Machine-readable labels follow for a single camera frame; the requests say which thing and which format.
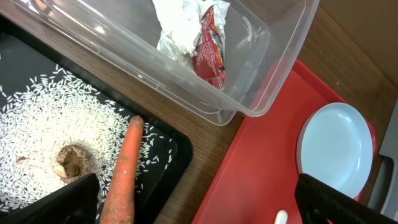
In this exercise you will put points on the white napkin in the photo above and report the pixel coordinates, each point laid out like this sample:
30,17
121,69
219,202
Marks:
181,23

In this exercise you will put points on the red serving tray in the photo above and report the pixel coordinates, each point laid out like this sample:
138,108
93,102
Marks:
258,175

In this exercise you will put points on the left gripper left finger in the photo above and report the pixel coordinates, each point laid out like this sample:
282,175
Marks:
73,203

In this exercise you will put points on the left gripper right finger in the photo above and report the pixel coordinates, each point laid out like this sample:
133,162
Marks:
319,203

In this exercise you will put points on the light blue plate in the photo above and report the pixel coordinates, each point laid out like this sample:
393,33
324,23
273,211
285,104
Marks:
335,147

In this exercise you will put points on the white rice pile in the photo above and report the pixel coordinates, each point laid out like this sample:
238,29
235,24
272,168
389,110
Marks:
44,112

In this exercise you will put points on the red foil wrapper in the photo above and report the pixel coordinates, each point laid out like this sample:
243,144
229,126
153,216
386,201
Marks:
208,64

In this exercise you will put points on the clear plastic bin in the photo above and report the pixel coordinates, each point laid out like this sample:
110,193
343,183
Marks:
262,41

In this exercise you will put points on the orange carrot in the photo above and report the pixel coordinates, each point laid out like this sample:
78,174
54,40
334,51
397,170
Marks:
119,204

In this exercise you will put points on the brown food scrap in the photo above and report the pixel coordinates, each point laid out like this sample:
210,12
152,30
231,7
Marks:
73,162

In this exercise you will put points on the white plastic spoon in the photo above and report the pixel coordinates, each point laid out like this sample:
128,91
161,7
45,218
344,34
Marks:
281,217

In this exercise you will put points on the black plastic tray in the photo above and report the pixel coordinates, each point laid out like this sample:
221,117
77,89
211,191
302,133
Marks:
21,52

